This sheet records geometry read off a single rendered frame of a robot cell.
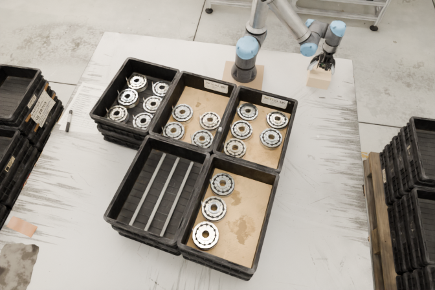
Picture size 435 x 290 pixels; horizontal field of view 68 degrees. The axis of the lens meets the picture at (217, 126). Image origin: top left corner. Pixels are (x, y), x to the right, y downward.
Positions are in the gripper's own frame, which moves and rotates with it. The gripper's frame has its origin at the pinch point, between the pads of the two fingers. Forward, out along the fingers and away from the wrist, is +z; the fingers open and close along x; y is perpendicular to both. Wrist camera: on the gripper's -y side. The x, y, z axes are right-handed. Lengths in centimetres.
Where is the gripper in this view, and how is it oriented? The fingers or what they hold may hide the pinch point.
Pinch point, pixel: (320, 71)
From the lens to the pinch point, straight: 196.8
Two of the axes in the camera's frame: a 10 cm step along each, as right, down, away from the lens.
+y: -2.5, 8.1, -5.3
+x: 9.7, 2.1, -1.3
